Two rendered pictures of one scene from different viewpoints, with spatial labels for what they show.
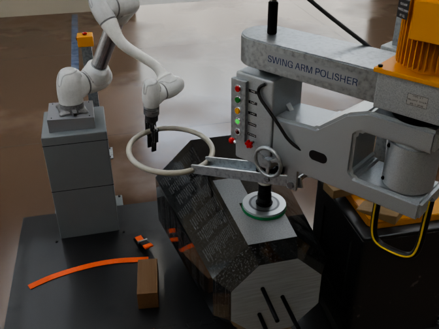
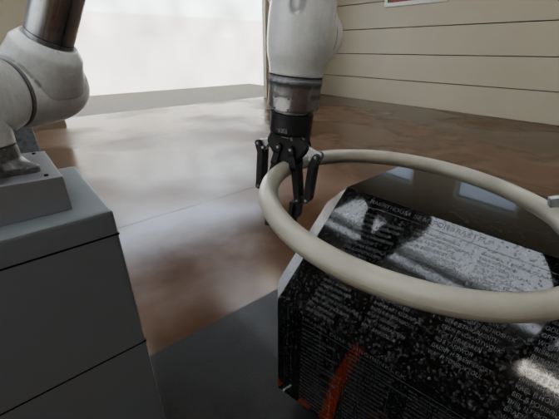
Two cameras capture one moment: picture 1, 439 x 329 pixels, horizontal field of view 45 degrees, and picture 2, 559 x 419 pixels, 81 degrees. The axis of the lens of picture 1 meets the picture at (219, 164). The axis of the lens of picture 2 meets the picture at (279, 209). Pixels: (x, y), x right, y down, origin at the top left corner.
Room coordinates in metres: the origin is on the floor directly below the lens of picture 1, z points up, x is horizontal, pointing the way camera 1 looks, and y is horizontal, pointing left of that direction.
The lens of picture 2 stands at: (2.22, 0.67, 1.12)
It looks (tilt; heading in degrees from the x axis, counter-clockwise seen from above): 26 degrees down; 333
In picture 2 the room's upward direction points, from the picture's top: straight up
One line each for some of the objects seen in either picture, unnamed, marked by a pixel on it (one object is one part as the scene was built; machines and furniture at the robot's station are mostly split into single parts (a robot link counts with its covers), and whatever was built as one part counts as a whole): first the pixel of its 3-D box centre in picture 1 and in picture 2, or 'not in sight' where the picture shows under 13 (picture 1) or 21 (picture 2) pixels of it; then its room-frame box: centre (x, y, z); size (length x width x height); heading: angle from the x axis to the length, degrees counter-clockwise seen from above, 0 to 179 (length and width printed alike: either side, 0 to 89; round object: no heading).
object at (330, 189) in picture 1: (345, 186); not in sight; (2.30, -0.65, 0.81); 0.20 x 0.10 x 0.05; 110
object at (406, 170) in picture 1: (411, 160); not in sight; (1.69, -0.71, 1.32); 0.19 x 0.19 x 0.20
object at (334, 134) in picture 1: (344, 148); not in sight; (1.85, -0.50, 1.28); 0.74 x 0.23 x 0.49; 49
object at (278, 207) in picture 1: (264, 203); not in sight; (2.12, -0.22, 0.83); 0.21 x 0.21 x 0.01
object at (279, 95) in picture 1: (283, 121); not in sight; (2.07, -0.28, 1.30); 0.36 x 0.22 x 0.45; 49
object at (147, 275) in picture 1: (147, 282); not in sight; (2.37, 0.44, 0.07); 0.30 x 0.12 x 0.12; 6
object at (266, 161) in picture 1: (272, 158); not in sight; (1.95, -0.23, 1.18); 0.15 x 0.10 x 0.15; 49
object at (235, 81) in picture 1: (240, 109); not in sight; (2.09, -0.09, 1.35); 0.08 x 0.03 x 0.28; 49
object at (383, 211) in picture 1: (379, 209); not in sight; (2.10, -0.78, 0.80); 0.20 x 0.10 x 0.05; 52
